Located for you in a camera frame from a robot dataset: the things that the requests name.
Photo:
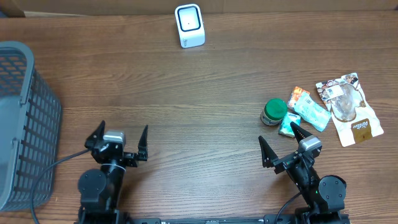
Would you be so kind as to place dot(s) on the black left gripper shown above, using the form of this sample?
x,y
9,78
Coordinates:
x,y
121,154

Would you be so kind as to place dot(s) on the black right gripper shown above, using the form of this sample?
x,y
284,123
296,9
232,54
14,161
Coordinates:
x,y
270,157

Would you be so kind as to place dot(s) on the small teal tissue pack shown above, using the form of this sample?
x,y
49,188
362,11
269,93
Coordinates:
x,y
285,127

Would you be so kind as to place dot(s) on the green lid white jar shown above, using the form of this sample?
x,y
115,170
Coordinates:
x,y
273,112

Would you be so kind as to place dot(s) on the light green wipes packet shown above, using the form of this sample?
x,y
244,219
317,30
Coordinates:
x,y
312,113

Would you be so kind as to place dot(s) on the small orange box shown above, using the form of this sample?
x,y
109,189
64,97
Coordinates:
x,y
296,93

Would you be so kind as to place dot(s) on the beige snack pouch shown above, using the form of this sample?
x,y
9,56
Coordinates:
x,y
354,119

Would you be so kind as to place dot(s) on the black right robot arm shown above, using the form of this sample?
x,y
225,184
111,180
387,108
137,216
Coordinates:
x,y
319,199

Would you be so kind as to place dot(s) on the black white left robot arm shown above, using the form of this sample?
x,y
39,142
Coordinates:
x,y
100,189

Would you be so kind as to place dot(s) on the white barcode scanner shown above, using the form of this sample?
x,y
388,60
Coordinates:
x,y
190,25

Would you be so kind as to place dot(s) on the grey plastic mesh basket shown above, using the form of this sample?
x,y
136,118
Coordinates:
x,y
31,117

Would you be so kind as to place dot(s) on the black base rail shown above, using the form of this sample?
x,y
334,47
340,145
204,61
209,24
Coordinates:
x,y
202,221

